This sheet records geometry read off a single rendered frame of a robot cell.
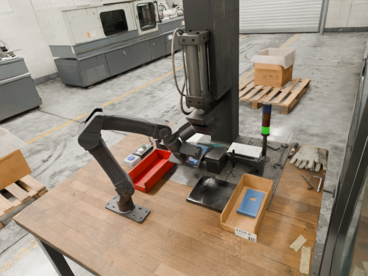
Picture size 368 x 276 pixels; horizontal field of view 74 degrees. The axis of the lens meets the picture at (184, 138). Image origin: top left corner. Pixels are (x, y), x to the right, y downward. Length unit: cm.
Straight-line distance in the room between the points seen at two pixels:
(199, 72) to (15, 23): 685
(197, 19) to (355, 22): 923
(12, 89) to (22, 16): 276
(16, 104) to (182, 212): 471
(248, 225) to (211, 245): 16
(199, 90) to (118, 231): 63
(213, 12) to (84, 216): 94
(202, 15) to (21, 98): 472
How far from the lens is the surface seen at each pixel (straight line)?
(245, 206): 102
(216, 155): 114
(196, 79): 100
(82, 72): 602
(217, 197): 103
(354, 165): 76
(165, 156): 129
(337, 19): 1014
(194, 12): 104
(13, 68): 538
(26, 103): 549
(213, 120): 111
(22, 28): 767
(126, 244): 97
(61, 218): 118
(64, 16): 592
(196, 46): 97
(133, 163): 129
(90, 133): 83
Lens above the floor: 164
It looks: 30 degrees down
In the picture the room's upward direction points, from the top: 7 degrees counter-clockwise
